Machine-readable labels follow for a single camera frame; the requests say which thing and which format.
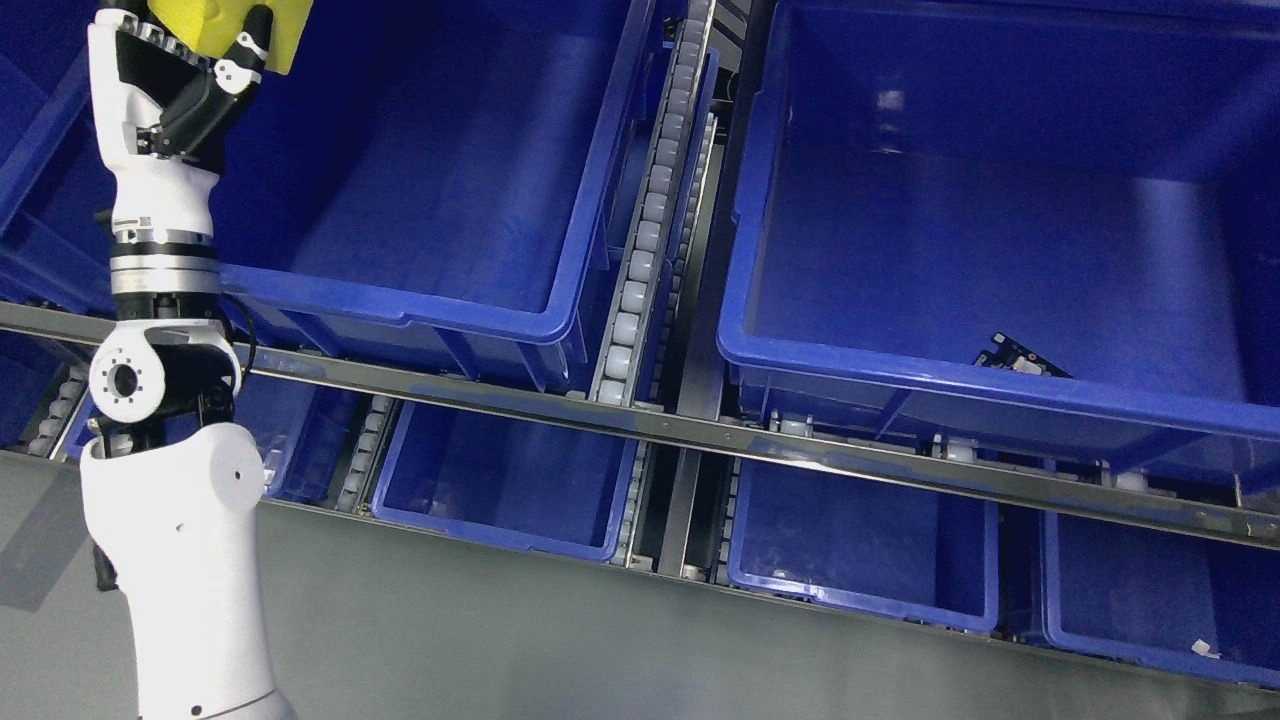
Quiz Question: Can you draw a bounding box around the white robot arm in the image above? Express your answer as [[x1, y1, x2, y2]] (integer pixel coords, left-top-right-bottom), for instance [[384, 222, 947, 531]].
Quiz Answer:
[[79, 211, 296, 719]]

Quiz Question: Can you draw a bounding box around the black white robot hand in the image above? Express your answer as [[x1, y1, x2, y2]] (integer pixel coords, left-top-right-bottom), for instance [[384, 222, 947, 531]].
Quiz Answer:
[[87, 1, 273, 243]]

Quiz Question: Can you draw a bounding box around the blue plastic bin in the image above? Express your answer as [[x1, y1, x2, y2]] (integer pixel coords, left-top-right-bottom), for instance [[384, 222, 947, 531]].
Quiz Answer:
[[1, 1, 115, 314], [717, 1, 1279, 495], [72, 377, 357, 521], [1028, 512, 1279, 688], [370, 404, 639, 562], [724, 461, 998, 634], [211, 1, 662, 393]]

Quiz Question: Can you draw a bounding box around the yellow foam block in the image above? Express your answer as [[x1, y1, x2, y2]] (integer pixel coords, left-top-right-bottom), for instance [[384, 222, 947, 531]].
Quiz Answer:
[[147, 1, 314, 76]]

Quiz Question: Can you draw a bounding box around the steel shelf rack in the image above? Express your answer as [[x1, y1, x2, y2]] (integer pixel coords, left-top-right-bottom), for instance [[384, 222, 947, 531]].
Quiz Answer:
[[0, 0, 1280, 691]]

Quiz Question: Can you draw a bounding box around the small black circuit part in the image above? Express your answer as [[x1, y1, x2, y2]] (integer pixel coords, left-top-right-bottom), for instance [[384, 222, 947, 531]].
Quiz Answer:
[[974, 332, 1073, 378]]

